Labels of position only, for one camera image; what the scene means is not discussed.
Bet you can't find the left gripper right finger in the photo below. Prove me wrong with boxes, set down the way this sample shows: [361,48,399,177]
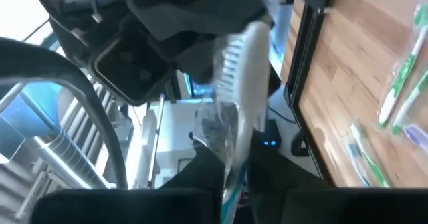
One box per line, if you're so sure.
[247,142,428,224]

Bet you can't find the dark box blue lights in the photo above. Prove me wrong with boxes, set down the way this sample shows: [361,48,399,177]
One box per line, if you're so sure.
[255,118,282,151]

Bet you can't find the green white toothbrush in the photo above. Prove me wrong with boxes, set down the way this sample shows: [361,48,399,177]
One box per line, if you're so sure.
[349,122,392,188]
[391,70,428,136]
[377,3,428,128]

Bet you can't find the purple white toothbrush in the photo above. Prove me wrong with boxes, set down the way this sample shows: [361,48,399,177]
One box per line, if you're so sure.
[403,123,428,150]

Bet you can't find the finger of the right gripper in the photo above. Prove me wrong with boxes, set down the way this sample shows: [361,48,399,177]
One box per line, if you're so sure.
[126,0,268,41]
[173,38,222,85]

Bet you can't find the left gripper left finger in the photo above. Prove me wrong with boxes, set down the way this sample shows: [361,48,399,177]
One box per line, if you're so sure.
[31,143,225,224]

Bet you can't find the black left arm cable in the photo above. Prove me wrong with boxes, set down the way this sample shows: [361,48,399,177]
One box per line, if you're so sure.
[0,36,130,190]

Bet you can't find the black table clamp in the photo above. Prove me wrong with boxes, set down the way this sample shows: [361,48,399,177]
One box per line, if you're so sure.
[290,129,310,158]

